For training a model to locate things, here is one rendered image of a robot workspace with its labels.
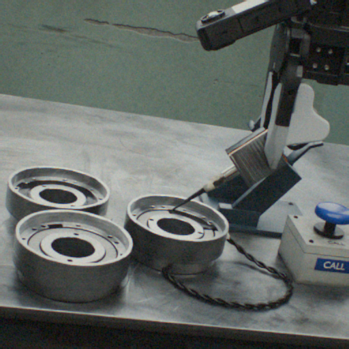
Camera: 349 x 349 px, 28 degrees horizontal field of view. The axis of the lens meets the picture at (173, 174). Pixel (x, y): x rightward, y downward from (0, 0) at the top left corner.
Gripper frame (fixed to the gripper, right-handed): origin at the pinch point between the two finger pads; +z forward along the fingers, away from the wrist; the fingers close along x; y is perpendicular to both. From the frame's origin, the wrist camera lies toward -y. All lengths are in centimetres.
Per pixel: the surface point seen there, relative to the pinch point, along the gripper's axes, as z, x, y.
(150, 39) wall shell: 12, 157, -9
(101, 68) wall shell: 23, 157, -23
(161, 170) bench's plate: 9.7, 18.3, -9.2
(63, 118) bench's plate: 8.4, 33.5, -23.9
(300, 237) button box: 7.0, -5.5, 4.1
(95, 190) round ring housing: 7.3, 1.2, -17.2
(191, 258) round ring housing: 8.9, -9.6, -7.1
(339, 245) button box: 7.0, -6.3, 8.0
